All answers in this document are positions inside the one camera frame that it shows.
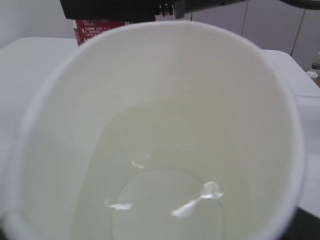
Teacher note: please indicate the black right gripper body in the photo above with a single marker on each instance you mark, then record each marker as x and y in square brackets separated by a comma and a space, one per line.
[136, 10]

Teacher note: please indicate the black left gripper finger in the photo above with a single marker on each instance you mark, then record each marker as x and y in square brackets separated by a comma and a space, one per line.
[304, 226]

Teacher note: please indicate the clear water bottle red label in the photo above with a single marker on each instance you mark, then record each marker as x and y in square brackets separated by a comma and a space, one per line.
[87, 29]

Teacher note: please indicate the white paper cup green logo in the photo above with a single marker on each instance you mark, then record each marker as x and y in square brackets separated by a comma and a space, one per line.
[169, 130]

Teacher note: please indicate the small containers in background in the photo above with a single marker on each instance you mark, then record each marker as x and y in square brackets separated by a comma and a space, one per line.
[314, 70]

